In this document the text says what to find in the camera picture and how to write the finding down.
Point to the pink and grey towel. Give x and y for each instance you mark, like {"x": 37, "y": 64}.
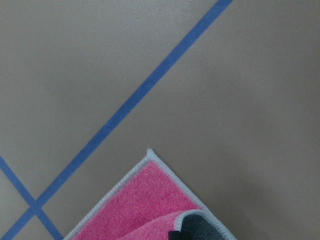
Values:
{"x": 148, "y": 202}

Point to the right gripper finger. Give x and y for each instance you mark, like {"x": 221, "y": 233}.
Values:
{"x": 177, "y": 235}

